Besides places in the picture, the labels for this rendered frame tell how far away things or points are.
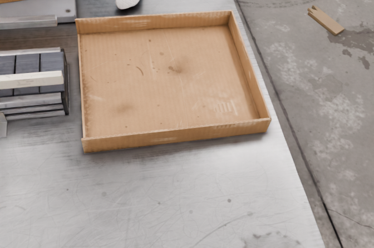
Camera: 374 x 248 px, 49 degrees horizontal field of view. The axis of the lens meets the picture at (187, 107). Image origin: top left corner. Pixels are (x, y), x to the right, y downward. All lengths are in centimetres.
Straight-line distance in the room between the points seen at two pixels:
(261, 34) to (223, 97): 138
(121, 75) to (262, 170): 29
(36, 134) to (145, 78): 21
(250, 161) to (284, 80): 127
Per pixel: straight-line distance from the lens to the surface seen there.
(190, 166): 66
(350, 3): 247
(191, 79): 75
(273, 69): 196
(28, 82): 66
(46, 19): 67
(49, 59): 72
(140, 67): 76
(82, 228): 62
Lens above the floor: 141
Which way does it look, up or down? 54 degrees down
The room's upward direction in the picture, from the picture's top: 9 degrees clockwise
